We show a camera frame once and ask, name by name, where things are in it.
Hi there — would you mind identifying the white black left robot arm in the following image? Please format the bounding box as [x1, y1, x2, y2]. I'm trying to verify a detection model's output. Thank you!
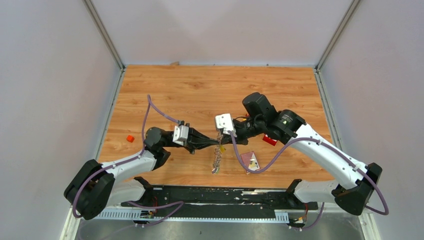
[63, 125, 221, 220]

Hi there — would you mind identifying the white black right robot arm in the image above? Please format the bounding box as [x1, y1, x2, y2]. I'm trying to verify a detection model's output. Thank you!
[214, 92, 389, 216]

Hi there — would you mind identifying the playing card box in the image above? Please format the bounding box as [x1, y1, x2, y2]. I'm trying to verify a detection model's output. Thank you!
[240, 151, 261, 171]

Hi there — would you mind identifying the red white toy brick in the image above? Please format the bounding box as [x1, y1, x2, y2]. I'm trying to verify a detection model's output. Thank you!
[262, 134, 278, 146]

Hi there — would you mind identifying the small orange brick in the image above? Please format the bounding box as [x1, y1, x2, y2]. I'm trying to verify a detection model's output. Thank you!
[126, 135, 135, 143]

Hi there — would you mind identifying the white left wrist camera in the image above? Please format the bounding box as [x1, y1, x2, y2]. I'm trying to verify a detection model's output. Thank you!
[172, 123, 189, 147]

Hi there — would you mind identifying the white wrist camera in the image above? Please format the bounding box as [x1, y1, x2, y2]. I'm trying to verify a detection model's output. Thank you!
[172, 123, 189, 147]
[214, 113, 237, 137]

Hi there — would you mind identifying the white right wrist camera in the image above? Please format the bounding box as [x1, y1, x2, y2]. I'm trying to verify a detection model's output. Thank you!
[214, 113, 237, 137]

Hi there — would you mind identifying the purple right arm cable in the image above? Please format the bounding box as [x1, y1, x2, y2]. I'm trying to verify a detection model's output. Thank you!
[228, 130, 390, 231]

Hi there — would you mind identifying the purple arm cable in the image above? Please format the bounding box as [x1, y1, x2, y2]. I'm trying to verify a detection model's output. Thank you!
[72, 94, 186, 240]
[228, 130, 390, 231]

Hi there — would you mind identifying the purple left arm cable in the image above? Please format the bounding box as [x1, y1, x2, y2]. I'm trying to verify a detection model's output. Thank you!
[72, 94, 186, 240]

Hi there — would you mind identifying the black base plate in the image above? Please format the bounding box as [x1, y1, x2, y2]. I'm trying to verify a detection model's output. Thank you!
[134, 185, 319, 218]

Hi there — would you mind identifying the slotted white cable duct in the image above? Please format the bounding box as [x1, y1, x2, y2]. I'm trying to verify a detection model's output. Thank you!
[94, 208, 290, 224]

